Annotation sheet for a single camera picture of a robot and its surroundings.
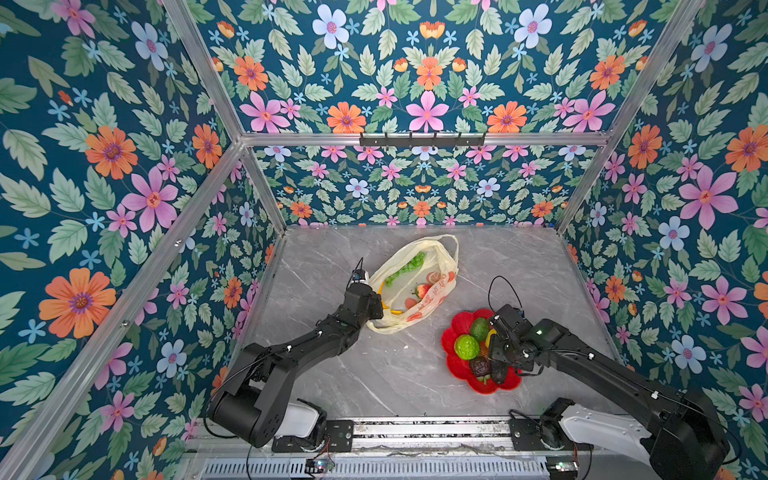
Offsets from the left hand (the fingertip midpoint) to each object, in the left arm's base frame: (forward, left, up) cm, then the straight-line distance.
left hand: (381, 289), depth 89 cm
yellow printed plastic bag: (+10, -11, -11) cm, 18 cm away
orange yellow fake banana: (+6, +1, -11) cm, 12 cm away
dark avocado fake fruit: (-25, -31, -5) cm, 40 cm away
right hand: (-20, -31, -5) cm, 37 cm away
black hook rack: (+38, -15, +26) cm, 48 cm away
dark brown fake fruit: (-23, -27, -6) cm, 36 cm away
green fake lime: (-12, -29, -5) cm, 32 cm away
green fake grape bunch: (+14, -10, -7) cm, 18 cm away
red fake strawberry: (+4, -13, -8) cm, 15 cm away
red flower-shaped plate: (-22, -22, -10) cm, 32 cm away
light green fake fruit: (-18, -23, -5) cm, 30 cm away
